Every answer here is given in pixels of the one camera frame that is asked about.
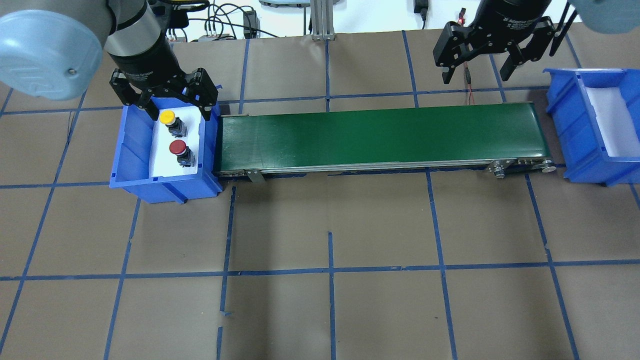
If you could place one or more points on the black power adapter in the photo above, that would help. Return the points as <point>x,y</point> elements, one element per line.
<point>250,24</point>

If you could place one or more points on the white foam in right bin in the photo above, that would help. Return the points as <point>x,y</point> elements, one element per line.
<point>615,122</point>

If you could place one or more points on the blue bin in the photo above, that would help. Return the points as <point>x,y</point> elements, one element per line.
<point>583,149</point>
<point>130,169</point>

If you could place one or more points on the red push button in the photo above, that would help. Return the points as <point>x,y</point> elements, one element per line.
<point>185,157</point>

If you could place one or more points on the yellow push button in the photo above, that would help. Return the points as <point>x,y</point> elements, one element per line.
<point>173,123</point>

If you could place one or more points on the blue left bin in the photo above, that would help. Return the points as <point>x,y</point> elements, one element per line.
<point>130,169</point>

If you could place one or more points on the green conveyor belt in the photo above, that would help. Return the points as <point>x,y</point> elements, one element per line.
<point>502,139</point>

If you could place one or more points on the blue right bin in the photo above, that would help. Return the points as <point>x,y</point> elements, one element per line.
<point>583,149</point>

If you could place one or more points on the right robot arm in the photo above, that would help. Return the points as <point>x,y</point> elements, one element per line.
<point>601,16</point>

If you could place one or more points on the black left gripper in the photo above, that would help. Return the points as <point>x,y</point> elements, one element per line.
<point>146,62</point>

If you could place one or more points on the white foam in bin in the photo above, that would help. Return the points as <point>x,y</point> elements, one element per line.
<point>163,163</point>
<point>615,122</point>

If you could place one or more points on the white foam in left bin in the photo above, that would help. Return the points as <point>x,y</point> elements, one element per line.
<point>163,163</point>

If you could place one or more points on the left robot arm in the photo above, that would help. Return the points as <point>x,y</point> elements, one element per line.
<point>53,48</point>

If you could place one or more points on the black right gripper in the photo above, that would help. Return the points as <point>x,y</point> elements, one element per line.
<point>506,16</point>

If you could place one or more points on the aluminium profile post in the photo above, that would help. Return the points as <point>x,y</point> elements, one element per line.
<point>322,20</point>

